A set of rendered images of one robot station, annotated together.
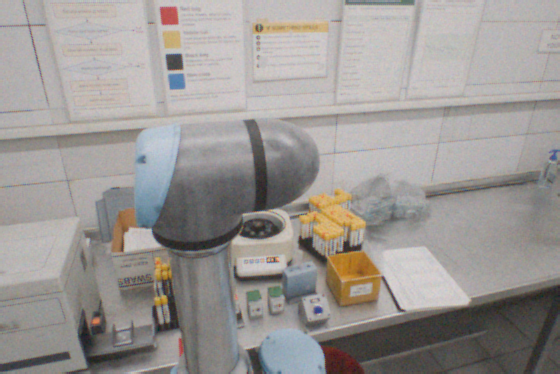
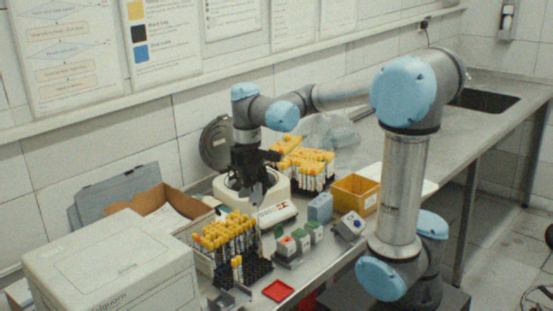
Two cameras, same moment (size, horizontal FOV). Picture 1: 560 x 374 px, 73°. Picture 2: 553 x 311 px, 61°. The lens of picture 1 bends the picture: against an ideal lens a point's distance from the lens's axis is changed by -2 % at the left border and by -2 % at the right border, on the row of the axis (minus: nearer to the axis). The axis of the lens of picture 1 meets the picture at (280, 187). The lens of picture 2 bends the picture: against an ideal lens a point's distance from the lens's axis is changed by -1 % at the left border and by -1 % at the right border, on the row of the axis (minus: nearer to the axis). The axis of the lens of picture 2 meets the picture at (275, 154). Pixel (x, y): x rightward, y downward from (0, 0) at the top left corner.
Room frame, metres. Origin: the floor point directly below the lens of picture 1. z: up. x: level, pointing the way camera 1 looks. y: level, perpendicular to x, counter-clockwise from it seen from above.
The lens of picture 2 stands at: (-0.18, 0.74, 1.79)
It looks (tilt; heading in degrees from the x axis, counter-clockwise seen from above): 25 degrees down; 331
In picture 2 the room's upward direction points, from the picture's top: 3 degrees counter-clockwise
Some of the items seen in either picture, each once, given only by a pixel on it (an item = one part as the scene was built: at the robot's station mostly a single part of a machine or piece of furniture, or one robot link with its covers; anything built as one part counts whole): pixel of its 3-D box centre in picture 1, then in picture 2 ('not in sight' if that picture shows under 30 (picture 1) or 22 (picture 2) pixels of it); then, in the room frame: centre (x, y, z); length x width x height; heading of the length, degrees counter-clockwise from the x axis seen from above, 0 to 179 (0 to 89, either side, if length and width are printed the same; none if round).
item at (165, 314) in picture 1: (180, 301); (242, 261); (0.86, 0.29, 0.93); 0.17 x 0.09 x 0.11; 107
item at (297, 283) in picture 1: (299, 281); (320, 212); (0.96, -0.06, 0.92); 0.10 x 0.07 x 0.10; 113
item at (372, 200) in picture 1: (370, 195); (313, 133); (1.48, -0.39, 0.97); 0.26 x 0.17 x 0.19; 122
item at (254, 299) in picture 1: (254, 304); (300, 241); (0.88, 0.07, 0.91); 0.05 x 0.04 x 0.07; 16
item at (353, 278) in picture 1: (352, 277); (355, 196); (0.98, -0.23, 0.92); 0.13 x 0.13 x 0.10; 14
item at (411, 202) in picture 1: (409, 196); (340, 127); (1.52, -0.57, 0.94); 0.20 x 0.17 x 0.14; 87
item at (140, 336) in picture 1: (114, 338); (214, 308); (0.73, 0.43, 0.92); 0.21 x 0.07 x 0.05; 106
